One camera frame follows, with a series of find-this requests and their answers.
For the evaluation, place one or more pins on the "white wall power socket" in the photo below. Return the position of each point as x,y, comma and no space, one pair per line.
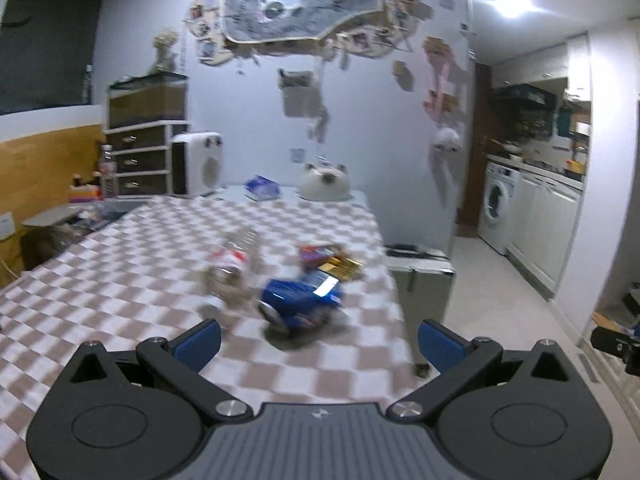
7,226

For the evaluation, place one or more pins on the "white space heater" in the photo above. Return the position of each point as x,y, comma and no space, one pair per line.
196,163

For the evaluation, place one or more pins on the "silver ribbed suitcase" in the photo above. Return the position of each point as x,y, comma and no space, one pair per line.
424,278

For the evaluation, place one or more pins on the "white washing machine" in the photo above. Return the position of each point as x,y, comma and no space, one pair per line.
501,183

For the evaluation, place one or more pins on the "white kitchen cabinets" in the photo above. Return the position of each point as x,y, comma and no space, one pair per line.
543,216

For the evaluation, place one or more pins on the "glass fish tank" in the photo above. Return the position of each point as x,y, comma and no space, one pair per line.
149,98

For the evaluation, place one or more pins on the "white drawer cabinet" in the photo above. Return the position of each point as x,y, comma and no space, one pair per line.
142,154

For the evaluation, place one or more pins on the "clear plastic water bottle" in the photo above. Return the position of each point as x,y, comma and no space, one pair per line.
233,267

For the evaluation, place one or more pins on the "upright water bottle red label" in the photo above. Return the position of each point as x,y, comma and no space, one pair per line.
108,171

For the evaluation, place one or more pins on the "blue tissue pack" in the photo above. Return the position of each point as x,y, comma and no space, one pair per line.
260,189

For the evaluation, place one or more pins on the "gold foil wrapper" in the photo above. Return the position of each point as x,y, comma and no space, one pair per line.
342,267

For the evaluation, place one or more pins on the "white cat-shaped ornament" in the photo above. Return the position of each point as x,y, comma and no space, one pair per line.
325,183

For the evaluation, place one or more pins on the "red cigarette pack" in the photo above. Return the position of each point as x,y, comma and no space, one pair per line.
314,255

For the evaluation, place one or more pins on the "wall photo collage board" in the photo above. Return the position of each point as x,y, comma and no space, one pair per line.
224,29

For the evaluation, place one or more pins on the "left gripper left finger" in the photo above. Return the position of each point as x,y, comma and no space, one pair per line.
174,366

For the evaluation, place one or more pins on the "white plush wall toy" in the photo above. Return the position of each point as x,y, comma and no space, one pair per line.
447,139

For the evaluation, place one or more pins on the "crushed blue soda can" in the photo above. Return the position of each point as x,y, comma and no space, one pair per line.
295,306

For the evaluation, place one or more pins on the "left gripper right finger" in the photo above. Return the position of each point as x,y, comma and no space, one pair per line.
463,366

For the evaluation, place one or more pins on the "dark window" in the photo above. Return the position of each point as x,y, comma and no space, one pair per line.
47,53

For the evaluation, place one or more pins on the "checkered tablecloth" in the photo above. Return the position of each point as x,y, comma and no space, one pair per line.
145,275

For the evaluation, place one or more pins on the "dried flower bouquet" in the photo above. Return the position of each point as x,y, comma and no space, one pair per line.
165,56

